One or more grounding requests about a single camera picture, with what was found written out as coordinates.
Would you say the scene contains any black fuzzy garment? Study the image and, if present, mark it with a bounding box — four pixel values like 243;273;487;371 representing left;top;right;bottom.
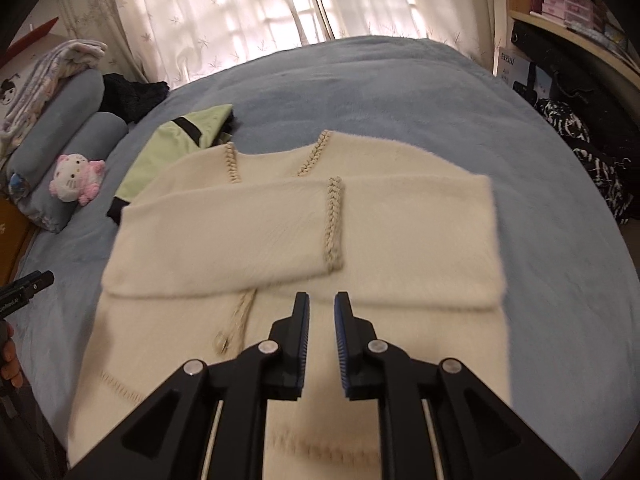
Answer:
100;73;171;123

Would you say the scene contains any orange wooden headboard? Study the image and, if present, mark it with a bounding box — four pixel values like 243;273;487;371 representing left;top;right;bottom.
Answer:
0;195;38;286

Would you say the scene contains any black white patterned cloth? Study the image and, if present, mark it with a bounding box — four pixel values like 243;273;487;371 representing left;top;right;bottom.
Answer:
535;99;636;223

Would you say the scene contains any black clothes heap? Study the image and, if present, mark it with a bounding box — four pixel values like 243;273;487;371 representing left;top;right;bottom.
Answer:
510;17;640;161

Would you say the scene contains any white purple patterned folded blanket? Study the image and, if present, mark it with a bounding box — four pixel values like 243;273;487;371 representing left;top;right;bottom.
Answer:
0;39;108;148

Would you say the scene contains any person's left hand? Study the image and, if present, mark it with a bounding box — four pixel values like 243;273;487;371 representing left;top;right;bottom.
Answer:
0;321;24;390

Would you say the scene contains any stack of pink boxes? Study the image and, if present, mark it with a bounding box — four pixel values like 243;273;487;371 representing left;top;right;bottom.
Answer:
540;0;608;28

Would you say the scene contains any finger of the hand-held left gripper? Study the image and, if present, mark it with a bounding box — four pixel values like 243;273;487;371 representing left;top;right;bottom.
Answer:
9;270;55;307

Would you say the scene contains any cartoon face wall sticker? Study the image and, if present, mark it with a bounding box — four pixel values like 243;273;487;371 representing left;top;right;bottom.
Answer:
0;72;26;106

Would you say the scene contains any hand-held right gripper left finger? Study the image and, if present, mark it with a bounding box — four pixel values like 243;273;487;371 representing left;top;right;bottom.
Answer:
65;291;311;480

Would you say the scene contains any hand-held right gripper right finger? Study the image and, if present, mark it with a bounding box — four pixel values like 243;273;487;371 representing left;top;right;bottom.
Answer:
334;291;581;480

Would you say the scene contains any blue rolled pillow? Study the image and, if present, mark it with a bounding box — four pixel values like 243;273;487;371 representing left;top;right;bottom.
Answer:
10;111;130;233
5;67;106;181

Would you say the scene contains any sheer leaf-patterned curtain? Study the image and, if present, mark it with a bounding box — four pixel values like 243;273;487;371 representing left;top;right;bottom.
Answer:
305;0;511;68
75;0;336;91

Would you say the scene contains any white cardboard box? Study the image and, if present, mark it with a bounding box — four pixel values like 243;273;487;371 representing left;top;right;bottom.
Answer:
495;45;543;96

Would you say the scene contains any cream knit cardigan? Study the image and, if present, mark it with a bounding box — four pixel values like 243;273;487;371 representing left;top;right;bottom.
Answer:
67;130;513;468

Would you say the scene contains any red wall shelf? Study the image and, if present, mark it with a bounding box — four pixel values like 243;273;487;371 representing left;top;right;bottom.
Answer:
5;16;60;56

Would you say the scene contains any pink cat plush toy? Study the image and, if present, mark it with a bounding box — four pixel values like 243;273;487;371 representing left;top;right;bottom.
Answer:
48;153;107;206

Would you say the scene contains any light green garment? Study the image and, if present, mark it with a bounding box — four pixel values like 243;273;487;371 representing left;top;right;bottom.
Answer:
106;104;236;226

